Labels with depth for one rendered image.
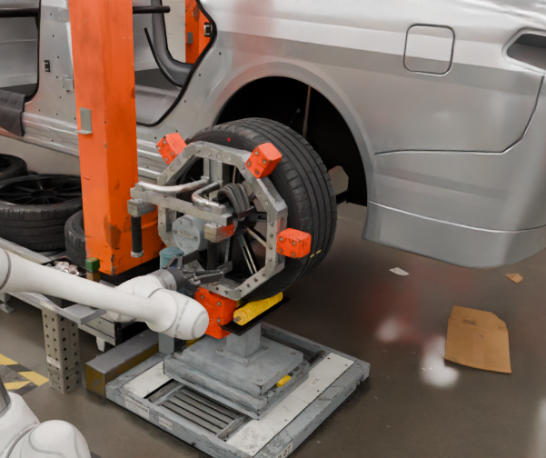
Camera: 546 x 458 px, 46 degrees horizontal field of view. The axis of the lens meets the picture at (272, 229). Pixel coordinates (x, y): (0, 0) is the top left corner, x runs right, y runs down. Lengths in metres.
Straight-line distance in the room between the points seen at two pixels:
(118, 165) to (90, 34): 0.49
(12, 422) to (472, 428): 1.80
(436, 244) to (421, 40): 0.71
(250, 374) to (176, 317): 0.96
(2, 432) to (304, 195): 1.14
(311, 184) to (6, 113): 2.17
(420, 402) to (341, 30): 1.57
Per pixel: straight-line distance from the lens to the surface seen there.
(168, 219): 2.45
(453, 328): 3.50
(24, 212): 3.52
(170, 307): 1.65
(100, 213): 2.60
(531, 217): 2.34
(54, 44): 3.52
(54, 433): 1.71
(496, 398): 3.06
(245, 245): 2.36
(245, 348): 2.62
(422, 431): 2.77
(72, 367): 2.89
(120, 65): 2.48
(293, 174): 2.15
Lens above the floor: 1.68
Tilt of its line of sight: 22 degrees down
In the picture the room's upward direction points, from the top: 3 degrees clockwise
